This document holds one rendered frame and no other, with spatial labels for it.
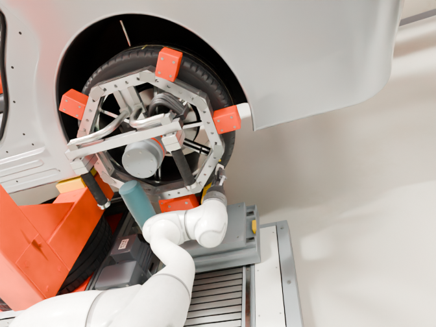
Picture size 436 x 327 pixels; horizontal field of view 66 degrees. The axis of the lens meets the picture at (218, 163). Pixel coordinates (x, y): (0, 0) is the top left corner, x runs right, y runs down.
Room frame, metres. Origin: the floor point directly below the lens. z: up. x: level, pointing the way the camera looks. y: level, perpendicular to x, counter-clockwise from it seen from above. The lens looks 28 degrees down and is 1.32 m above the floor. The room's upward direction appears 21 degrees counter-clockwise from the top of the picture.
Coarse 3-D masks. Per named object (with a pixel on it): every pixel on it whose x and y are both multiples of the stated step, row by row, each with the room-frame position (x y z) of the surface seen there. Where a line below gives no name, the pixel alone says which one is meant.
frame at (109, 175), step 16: (112, 80) 1.24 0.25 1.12; (128, 80) 1.22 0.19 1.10; (144, 80) 1.20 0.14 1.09; (160, 80) 1.19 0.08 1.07; (176, 80) 1.22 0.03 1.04; (96, 96) 1.25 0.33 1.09; (176, 96) 1.18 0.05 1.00; (192, 96) 1.17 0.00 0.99; (96, 112) 1.28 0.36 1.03; (208, 112) 1.16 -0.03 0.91; (80, 128) 1.29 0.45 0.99; (208, 128) 1.16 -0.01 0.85; (224, 144) 1.21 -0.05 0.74; (208, 160) 1.17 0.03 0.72; (112, 176) 1.29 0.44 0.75; (128, 176) 1.32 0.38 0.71; (208, 176) 1.18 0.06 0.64; (160, 192) 1.25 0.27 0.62; (176, 192) 1.22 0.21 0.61; (192, 192) 1.20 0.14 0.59
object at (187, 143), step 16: (112, 96) 1.48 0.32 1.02; (112, 112) 1.37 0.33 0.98; (160, 112) 1.34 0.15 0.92; (96, 128) 1.37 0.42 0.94; (192, 144) 1.29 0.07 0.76; (208, 144) 1.42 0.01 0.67; (112, 160) 1.37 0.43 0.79; (192, 160) 1.42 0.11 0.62; (160, 176) 1.35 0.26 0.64; (176, 176) 1.34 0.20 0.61
